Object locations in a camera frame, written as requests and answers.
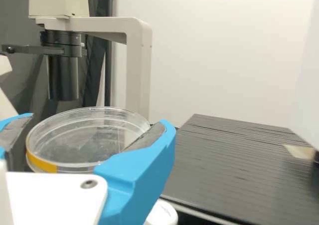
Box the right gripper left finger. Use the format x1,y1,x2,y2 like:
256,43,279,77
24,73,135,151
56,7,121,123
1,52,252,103
0,112,34,172

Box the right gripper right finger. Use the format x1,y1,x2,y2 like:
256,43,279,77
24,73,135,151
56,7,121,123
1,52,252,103
94,119,176,225

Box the petri dish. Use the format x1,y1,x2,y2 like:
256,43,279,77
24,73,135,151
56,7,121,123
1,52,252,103
25,106,152,175

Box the white-capped bottle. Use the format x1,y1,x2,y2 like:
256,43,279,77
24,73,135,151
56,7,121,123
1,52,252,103
146,200,179,225

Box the black platform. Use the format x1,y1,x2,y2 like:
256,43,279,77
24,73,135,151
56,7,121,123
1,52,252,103
159,113,319,225

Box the cream microscope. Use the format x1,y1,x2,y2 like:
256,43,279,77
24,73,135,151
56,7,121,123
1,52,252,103
0,0,153,126

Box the white incubator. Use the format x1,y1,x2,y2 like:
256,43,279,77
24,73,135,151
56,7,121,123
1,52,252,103
295,0,319,165

